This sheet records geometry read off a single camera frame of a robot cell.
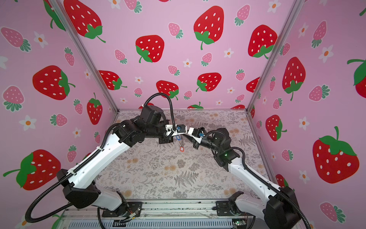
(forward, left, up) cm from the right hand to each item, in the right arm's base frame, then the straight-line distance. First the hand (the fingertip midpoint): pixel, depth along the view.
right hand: (183, 130), depth 67 cm
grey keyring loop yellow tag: (-2, +1, -7) cm, 7 cm away
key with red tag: (-3, +1, -12) cm, 13 cm away
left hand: (0, +2, +1) cm, 2 cm away
